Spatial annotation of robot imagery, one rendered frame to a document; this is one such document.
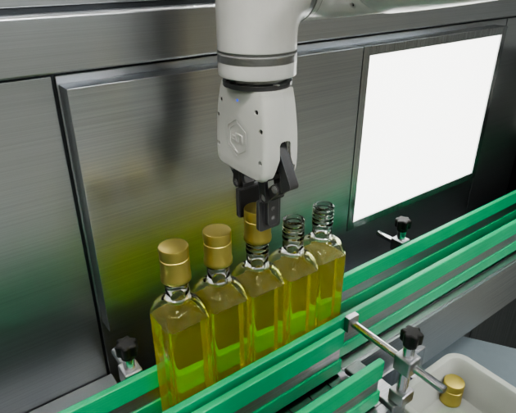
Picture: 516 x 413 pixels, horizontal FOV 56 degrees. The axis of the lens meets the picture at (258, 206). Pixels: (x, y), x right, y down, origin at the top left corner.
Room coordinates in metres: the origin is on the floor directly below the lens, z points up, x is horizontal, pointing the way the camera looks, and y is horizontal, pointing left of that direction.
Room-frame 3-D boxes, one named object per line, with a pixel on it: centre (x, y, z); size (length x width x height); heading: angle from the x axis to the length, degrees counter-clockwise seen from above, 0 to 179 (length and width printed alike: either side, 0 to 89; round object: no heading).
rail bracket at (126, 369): (0.49, 0.18, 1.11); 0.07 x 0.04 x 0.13; 37
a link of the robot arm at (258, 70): (0.53, 0.00, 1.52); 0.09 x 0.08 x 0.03; 36
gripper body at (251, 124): (0.53, 0.00, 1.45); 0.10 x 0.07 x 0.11; 36
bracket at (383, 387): (0.53, -0.18, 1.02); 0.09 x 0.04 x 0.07; 37
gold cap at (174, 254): (0.46, 0.09, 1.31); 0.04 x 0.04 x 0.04
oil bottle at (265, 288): (0.53, 0.00, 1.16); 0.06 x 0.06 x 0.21; 36
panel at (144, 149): (0.81, -0.14, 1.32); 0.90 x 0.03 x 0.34; 127
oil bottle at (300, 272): (0.56, -0.05, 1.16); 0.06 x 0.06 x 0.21; 36
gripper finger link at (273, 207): (0.51, -0.02, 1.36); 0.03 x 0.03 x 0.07; 36
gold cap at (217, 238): (0.50, 0.05, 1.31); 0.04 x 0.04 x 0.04
